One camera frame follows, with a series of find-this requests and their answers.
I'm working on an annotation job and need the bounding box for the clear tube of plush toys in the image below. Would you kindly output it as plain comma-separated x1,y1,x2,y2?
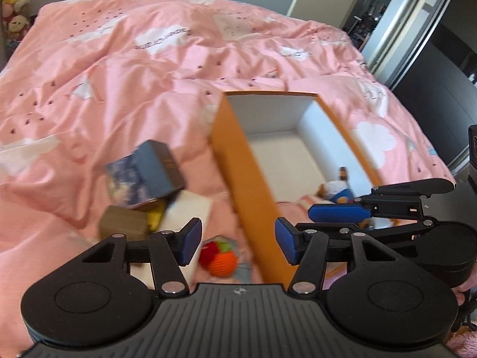
0,0,32,49

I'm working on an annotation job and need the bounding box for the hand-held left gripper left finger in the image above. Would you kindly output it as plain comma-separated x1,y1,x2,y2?
80,217,204,299

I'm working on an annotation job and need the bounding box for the brown cardboard box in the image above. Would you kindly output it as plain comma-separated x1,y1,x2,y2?
99,206,150,241

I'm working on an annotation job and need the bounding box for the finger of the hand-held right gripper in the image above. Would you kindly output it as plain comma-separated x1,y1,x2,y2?
294,219,437,246
308,178,457,223

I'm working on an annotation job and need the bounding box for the white box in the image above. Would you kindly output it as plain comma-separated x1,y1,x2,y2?
128,191,214,291

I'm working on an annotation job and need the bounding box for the yellow case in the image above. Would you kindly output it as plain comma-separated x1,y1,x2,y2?
147,199,176,232

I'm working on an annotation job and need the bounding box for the crocheted red orange toy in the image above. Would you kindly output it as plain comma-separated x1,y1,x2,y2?
199,236,239,278

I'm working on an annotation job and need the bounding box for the pink printed blanket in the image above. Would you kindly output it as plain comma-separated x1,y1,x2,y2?
0,0,457,358

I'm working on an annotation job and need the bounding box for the orange cardboard box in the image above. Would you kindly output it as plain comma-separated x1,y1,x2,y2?
209,90,384,284

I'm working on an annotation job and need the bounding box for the dark wardrobe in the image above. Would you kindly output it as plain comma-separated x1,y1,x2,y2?
367,0,477,180

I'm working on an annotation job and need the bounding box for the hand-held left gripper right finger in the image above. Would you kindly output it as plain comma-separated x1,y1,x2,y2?
275,217,405,299

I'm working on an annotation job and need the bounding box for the brown sailor plush toy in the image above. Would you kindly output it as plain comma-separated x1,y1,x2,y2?
317,167,373,230

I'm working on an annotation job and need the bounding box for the dark box with gold print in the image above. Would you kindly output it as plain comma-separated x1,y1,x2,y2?
104,140,187,209

